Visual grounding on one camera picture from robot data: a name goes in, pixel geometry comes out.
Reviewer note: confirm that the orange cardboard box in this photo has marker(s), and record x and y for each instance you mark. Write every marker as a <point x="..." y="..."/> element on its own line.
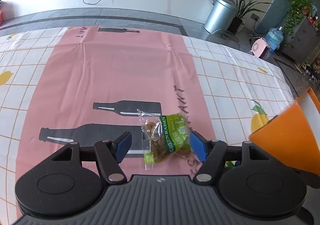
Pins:
<point x="292" y="137"/>

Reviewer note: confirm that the grey drawer cabinet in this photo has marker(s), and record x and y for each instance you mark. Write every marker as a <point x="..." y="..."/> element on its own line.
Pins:
<point x="301" y="45"/>

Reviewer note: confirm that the trailing ivy plant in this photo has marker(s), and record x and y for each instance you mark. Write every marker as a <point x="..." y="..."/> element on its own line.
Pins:
<point x="297" y="12"/>

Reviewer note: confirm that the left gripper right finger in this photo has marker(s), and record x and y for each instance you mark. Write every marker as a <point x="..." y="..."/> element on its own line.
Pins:
<point x="211" y="153"/>

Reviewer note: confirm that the pink space heater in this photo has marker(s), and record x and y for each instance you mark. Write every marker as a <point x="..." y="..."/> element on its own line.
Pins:
<point x="261" y="49"/>

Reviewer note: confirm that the blue water jug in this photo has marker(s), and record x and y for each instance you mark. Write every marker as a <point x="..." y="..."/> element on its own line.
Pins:
<point x="274" y="37"/>

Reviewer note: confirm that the pink restaurant table mat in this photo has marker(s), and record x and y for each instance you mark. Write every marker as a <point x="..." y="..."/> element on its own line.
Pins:
<point x="90" y="77"/>

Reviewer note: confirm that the potted long-leaf plant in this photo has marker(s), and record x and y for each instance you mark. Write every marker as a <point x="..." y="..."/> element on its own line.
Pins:
<point x="244" y="7"/>

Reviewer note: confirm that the green sausage stick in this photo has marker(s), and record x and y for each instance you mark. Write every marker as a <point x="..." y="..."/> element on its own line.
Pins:
<point x="232" y="164"/>

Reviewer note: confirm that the silver trash can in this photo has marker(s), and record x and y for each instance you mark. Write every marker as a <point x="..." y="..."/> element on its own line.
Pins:
<point x="221" y="15"/>

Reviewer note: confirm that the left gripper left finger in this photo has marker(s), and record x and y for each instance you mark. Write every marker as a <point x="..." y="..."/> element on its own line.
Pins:
<point x="109" y="155"/>

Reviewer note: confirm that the green raisin packet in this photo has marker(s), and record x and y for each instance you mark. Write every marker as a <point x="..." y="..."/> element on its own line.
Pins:
<point x="163" y="136"/>

